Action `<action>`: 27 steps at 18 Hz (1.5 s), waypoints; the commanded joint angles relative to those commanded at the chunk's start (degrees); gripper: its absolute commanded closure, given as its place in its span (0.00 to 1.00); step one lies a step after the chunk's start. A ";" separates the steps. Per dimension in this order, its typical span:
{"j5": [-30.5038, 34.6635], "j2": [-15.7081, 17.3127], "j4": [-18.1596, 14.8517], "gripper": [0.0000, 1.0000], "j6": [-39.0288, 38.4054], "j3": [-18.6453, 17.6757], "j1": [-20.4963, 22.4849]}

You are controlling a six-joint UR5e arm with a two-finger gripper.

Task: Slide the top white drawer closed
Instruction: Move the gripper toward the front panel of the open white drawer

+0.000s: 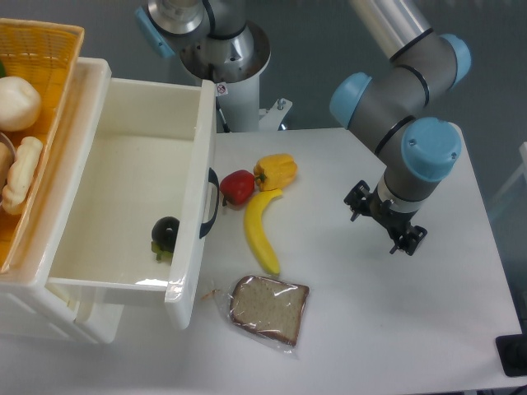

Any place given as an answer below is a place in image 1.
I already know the cream twisted bread roll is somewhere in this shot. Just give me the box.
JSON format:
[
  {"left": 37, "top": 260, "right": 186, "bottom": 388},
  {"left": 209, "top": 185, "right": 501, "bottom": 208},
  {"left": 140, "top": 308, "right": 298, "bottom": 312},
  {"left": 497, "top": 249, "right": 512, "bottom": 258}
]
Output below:
[{"left": 2, "top": 137, "right": 43, "bottom": 215}]

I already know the black device at table edge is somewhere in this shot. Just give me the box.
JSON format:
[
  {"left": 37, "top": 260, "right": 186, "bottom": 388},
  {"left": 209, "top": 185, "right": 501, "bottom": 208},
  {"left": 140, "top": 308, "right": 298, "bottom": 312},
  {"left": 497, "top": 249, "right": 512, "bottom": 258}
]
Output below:
[{"left": 495, "top": 334, "right": 526, "bottom": 377}]

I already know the dark blue drawer handle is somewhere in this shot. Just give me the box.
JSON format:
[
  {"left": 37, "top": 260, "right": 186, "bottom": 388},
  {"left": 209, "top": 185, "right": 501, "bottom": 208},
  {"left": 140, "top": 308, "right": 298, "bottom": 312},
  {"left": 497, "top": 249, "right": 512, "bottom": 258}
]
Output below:
[{"left": 198, "top": 167, "right": 220, "bottom": 239}]

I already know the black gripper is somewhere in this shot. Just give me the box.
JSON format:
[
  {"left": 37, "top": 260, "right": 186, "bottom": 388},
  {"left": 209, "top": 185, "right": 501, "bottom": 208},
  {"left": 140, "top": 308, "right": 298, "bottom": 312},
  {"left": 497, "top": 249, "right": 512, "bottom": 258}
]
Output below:
[{"left": 343, "top": 180, "right": 427, "bottom": 256}]

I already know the yellow toy bell pepper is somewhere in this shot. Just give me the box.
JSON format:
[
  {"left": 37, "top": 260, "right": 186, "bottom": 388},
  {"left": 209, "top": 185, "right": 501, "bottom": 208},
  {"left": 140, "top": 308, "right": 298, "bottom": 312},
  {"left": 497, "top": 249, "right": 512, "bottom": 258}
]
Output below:
[{"left": 253, "top": 153, "right": 297, "bottom": 191}]

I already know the white top drawer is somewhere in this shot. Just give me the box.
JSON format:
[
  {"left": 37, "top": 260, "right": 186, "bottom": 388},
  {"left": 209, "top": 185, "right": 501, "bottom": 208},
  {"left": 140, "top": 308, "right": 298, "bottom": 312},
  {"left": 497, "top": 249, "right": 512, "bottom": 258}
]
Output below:
[{"left": 61, "top": 78, "right": 216, "bottom": 329}]

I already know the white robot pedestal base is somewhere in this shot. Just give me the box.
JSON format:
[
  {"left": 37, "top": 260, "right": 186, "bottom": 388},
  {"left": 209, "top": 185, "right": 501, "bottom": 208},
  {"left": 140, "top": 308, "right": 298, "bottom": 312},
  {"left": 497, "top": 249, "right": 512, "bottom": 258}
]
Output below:
[{"left": 180, "top": 21, "right": 292, "bottom": 132}]

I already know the white round bun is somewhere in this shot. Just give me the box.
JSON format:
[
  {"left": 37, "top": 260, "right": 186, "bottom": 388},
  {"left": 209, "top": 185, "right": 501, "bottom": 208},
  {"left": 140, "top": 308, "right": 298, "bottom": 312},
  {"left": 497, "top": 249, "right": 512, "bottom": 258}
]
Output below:
[{"left": 1, "top": 77, "right": 42, "bottom": 132}]

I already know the dark purple toy eggplant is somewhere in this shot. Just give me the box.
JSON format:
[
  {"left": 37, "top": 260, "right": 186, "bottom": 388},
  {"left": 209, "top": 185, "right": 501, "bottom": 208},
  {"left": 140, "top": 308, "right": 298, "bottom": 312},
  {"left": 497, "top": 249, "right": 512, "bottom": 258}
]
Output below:
[{"left": 151, "top": 216, "right": 180, "bottom": 262}]

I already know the yellow wicker basket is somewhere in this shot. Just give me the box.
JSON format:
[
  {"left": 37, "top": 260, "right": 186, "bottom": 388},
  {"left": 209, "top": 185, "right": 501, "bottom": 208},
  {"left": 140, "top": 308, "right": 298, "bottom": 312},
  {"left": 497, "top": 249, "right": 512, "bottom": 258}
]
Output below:
[{"left": 1, "top": 18, "right": 84, "bottom": 272}]

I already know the white drawer cabinet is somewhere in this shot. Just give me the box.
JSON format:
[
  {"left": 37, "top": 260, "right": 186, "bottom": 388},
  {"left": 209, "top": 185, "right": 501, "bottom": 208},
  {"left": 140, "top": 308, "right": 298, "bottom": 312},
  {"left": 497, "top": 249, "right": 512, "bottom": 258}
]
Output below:
[{"left": 1, "top": 58, "right": 123, "bottom": 344}]

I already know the red toy bell pepper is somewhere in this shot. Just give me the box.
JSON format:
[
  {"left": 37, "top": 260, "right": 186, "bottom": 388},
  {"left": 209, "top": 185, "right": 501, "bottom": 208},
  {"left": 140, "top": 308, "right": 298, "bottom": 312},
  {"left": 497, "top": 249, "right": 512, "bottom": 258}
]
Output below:
[{"left": 219, "top": 170, "right": 254, "bottom": 207}]

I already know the bread slice in plastic bag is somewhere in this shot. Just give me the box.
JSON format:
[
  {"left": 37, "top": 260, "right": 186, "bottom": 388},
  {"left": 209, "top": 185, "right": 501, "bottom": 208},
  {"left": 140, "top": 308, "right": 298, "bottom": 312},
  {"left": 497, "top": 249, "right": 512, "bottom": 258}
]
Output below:
[{"left": 200, "top": 275, "right": 310, "bottom": 360}]

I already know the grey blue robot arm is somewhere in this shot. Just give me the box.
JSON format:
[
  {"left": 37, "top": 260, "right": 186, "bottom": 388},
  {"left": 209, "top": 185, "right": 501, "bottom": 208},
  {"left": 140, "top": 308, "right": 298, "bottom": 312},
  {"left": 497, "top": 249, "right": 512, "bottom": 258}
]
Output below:
[{"left": 135, "top": 1, "right": 471, "bottom": 254}]

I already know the yellow toy banana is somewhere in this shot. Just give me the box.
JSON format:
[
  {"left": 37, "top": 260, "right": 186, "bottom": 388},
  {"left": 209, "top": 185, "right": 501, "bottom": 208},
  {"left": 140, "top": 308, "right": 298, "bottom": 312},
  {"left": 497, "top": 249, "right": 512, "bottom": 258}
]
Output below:
[{"left": 244, "top": 189, "right": 282, "bottom": 276}]

